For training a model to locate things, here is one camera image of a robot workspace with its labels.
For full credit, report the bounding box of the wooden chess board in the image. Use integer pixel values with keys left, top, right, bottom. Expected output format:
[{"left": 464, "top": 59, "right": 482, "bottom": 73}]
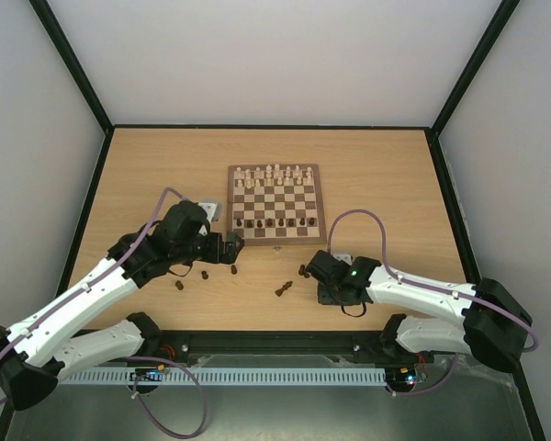
[{"left": 226, "top": 163, "right": 327, "bottom": 246}]

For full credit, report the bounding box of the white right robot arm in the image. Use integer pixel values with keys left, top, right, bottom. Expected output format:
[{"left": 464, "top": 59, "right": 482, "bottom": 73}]
[{"left": 305, "top": 251, "right": 532, "bottom": 373}]

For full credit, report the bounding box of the dark fallen king piece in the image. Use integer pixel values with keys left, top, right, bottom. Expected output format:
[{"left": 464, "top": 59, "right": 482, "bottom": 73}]
[{"left": 275, "top": 280, "right": 293, "bottom": 297}]

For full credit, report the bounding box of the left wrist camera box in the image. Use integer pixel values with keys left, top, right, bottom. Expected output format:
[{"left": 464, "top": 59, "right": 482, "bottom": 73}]
[{"left": 197, "top": 199, "right": 223, "bottom": 222}]

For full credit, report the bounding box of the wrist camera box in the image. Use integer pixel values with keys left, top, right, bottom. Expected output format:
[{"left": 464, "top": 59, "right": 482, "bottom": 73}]
[
  {"left": 197, "top": 199, "right": 223, "bottom": 222},
  {"left": 305, "top": 250, "right": 350, "bottom": 284}
]

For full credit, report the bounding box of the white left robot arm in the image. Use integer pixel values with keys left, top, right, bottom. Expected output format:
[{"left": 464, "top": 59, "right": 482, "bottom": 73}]
[{"left": 0, "top": 200, "right": 244, "bottom": 411}]

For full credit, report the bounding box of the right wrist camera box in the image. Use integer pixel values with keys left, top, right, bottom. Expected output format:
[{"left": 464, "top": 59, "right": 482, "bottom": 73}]
[{"left": 305, "top": 250, "right": 350, "bottom": 284}]

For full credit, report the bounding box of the grey slotted cable duct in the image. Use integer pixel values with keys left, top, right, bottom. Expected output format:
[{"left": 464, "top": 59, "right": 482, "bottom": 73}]
[{"left": 63, "top": 367, "right": 387, "bottom": 387}]

